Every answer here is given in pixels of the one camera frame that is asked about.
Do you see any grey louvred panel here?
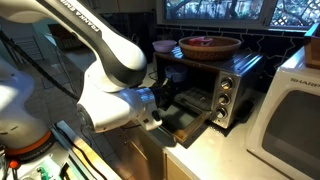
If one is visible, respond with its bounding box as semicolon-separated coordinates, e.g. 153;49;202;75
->
9;34;44;64

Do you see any silver oven knob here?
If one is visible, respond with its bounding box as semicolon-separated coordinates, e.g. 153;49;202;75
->
220;77;235;91
214;108;228;120
217;93;232;106

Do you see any wooden base cabinet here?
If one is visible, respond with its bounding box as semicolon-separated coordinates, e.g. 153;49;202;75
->
109;123;201;180

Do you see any pink plastic bowl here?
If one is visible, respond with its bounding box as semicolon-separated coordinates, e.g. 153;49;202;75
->
152;39;178;54

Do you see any oven wire rack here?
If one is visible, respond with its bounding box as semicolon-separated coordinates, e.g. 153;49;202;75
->
173;87;214;112

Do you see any glass toaster oven door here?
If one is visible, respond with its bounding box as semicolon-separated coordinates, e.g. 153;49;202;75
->
158;103;213;149

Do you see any white microwave oven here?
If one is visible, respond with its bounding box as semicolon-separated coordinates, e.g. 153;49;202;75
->
245;46;320;180

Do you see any red item in basket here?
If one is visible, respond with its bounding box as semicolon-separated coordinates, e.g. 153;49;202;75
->
188;37;214;47

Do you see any wooden box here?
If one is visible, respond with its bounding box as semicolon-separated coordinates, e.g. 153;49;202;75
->
303;23;320;70

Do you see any kitchen window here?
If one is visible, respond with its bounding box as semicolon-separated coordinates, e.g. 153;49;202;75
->
156;0;320;31

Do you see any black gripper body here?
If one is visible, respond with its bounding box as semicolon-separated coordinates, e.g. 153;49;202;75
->
152;83;172;110

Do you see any silver toaster oven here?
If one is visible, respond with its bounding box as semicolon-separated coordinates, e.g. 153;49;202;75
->
153;46;264;130

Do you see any robot base platform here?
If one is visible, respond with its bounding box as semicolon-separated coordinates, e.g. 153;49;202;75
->
0;119;113;180

